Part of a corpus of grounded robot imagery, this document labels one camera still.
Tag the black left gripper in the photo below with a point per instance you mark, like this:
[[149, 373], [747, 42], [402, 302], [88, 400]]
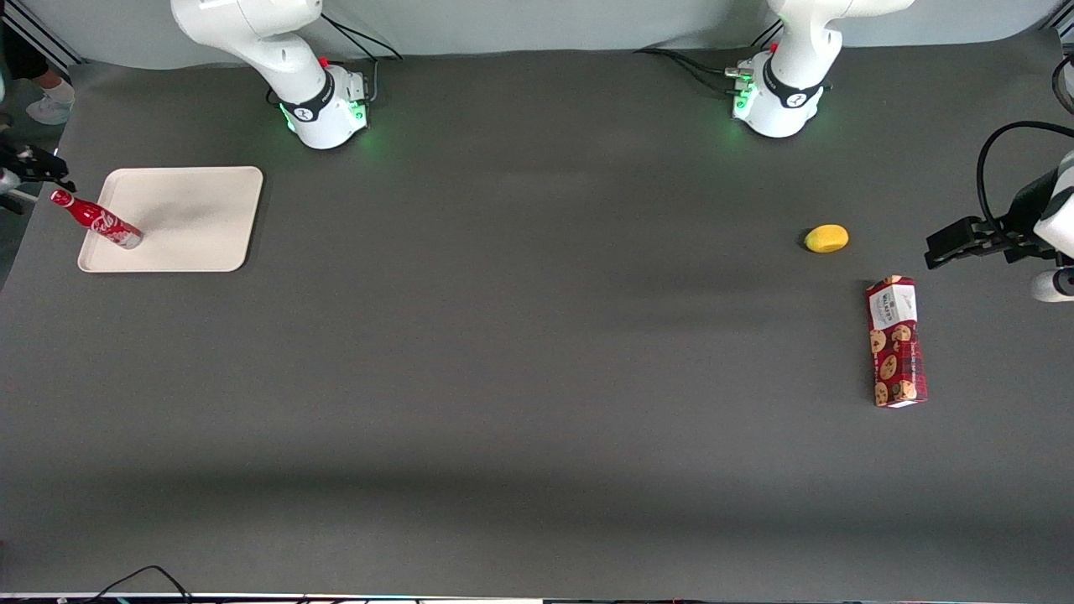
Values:
[[1019, 220]]

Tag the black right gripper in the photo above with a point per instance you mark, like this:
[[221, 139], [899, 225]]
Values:
[[33, 164]]

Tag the red coke bottle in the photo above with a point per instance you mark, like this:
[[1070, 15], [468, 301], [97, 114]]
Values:
[[101, 221]]

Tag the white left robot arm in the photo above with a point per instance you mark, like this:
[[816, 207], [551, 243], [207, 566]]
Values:
[[789, 92]]

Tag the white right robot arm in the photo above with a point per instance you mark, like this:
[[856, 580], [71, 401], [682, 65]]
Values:
[[310, 101]]

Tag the cream plastic tray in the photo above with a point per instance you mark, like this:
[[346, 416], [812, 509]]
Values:
[[193, 226]]

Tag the white shoe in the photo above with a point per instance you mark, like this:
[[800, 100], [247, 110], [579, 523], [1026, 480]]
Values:
[[52, 105]]

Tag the black trouser leg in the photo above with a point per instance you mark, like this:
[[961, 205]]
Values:
[[21, 59]]

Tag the red tartan cookie box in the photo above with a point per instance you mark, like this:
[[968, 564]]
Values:
[[898, 352]]

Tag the yellow lemon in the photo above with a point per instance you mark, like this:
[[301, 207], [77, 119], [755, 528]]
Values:
[[826, 239]]

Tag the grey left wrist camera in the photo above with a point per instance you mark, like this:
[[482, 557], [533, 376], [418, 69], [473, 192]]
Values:
[[1053, 287]]

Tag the aluminium frame profile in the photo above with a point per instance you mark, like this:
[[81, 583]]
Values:
[[42, 33]]

